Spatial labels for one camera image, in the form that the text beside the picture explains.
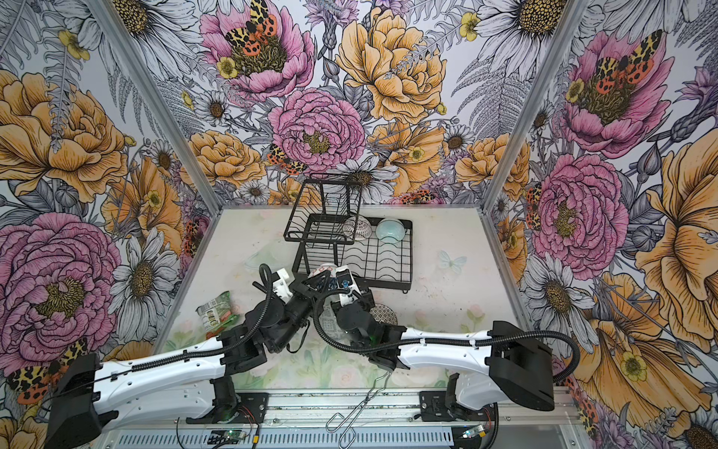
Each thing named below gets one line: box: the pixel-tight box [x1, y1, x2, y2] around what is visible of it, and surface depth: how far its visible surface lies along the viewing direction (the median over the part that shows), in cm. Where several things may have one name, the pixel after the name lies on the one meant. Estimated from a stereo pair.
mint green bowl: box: [375, 217, 406, 245], surface depth 111 cm
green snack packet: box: [195, 290, 241, 340], surface depth 89 cm
